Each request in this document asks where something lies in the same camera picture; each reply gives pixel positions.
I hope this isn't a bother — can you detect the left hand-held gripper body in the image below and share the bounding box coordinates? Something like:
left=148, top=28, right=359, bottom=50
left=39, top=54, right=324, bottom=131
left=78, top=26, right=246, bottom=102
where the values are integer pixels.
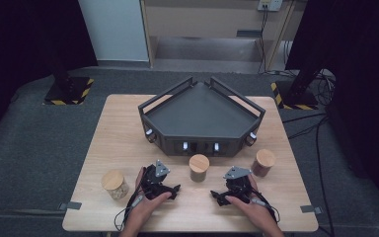
left=141, top=159, right=172, bottom=200

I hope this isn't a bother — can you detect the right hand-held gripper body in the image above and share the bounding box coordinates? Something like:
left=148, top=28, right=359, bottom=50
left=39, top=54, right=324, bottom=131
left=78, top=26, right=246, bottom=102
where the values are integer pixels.
left=222, top=165, right=257, bottom=205

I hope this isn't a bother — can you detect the glass jar with olive filling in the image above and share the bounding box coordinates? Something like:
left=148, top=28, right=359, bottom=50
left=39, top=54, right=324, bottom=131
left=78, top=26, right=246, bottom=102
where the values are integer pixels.
left=189, top=153, right=211, bottom=184

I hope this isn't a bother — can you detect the glass jar with pale beans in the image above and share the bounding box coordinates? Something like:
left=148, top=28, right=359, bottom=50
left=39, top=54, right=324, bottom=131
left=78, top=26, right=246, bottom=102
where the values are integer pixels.
left=101, top=169, right=130, bottom=200

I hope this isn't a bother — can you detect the black corner shelf rack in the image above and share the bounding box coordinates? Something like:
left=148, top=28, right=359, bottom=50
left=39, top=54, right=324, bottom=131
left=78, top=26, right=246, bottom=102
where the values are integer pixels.
left=137, top=76, right=266, bottom=158

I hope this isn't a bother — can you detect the person's left hand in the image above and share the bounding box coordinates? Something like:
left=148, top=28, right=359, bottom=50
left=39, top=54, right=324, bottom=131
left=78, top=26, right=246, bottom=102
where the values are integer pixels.
left=123, top=166, right=173, bottom=229

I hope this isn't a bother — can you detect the person's right hand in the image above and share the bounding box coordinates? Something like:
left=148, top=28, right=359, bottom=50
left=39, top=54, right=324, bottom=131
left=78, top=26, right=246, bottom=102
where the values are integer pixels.
left=224, top=173, right=279, bottom=229

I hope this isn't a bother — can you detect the glass jar with reddish filling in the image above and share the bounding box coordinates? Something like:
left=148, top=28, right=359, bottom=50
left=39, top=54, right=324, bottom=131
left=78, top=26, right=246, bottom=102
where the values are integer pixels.
left=251, top=148, right=277, bottom=178

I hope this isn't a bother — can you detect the gray tape strip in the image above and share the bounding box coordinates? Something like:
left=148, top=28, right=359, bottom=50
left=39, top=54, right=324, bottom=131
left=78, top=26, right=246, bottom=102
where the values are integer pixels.
left=299, top=204, right=324, bottom=215
left=57, top=200, right=83, bottom=212

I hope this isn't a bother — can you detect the black stand with striped base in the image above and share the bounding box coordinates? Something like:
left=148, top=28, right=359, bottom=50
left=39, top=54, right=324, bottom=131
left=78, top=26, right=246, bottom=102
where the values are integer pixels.
left=269, top=67, right=321, bottom=112
left=42, top=58, right=96, bottom=107

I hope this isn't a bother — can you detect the white panel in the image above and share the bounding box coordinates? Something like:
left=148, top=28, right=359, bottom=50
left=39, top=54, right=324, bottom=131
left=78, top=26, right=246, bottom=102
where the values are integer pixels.
left=77, top=0, right=150, bottom=63

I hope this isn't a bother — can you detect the dark curtain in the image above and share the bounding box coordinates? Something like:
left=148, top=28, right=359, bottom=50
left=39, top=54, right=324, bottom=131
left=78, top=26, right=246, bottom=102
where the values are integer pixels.
left=0, top=0, right=99, bottom=149
left=285, top=0, right=379, bottom=206

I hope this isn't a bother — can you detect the left hand-held gripper cable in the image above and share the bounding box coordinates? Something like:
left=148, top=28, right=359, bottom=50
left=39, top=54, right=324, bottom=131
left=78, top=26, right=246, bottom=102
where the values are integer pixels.
left=113, top=193, right=145, bottom=232

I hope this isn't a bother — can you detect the hand-held gripper cable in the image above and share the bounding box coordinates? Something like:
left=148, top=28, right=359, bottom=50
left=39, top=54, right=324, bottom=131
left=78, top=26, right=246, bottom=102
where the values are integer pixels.
left=113, top=193, right=145, bottom=232
left=251, top=197, right=281, bottom=225

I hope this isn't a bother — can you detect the right hand-held gripper cable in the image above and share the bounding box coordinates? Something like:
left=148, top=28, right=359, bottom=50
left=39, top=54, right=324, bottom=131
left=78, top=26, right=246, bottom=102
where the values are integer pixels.
left=251, top=197, right=281, bottom=225

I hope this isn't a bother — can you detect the long black floor cable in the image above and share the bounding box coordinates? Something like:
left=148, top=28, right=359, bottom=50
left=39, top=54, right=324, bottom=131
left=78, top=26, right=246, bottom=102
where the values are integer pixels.
left=281, top=113, right=336, bottom=237

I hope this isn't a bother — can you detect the tangle of cables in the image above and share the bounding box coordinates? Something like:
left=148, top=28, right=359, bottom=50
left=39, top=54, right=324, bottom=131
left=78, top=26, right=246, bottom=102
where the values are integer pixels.
left=314, top=69, right=338, bottom=107

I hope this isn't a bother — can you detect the black cable from socket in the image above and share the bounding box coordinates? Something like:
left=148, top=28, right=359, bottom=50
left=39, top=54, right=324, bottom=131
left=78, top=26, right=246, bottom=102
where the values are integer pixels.
left=257, top=5, right=269, bottom=75

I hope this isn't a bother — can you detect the white wall socket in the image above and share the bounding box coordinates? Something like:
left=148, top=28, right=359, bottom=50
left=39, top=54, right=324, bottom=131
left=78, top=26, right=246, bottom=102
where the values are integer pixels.
left=257, top=0, right=283, bottom=13

